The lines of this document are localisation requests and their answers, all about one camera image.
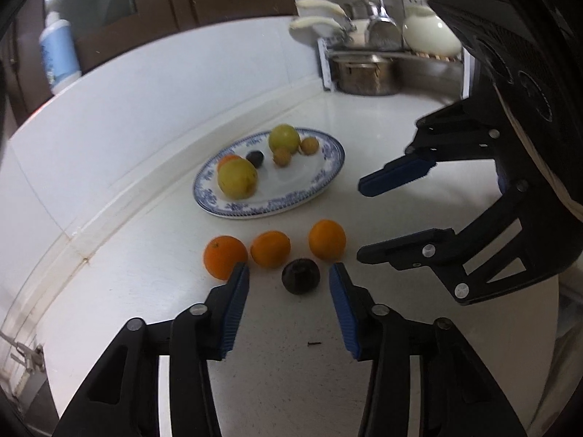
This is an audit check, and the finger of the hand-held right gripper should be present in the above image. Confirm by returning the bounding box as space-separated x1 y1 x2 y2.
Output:
357 101 505 198
356 181 564 307

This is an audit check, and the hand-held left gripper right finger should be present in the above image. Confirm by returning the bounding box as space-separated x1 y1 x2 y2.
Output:
328 261 529 437

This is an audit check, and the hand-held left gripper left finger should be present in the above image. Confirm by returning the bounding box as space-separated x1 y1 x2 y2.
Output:
52 261 251 437

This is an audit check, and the blue patterned white plate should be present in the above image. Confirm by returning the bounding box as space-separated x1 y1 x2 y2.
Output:
192 128 346 220

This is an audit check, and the green pear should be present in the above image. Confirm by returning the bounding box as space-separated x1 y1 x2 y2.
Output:
268 124 301 154

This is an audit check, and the yellow-green pear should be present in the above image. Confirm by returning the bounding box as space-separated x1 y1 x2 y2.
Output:
217 159 259 200

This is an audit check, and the large steel pot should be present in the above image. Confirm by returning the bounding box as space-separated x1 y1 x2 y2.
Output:
330 55 400 97

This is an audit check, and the white ceramic pot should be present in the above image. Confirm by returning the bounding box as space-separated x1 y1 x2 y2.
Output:
402 2 463 55

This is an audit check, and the white legged dish rack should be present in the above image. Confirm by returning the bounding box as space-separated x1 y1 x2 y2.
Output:
316 36 479 101

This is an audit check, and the steel scoop strainer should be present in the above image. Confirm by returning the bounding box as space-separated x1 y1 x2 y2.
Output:
367 0 402 51

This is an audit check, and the thin chrome faucet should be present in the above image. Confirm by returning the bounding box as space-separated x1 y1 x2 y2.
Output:
0 328 46 374

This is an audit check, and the steel sink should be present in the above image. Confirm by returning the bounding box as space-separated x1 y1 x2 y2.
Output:
0 369 62 437

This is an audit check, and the white blue pump bottle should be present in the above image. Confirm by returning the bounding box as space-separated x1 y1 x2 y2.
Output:
39 11 83 96

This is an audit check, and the steel saucepan cream handle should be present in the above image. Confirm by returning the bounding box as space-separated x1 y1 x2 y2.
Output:
289 15 369 48
296 0 381 21

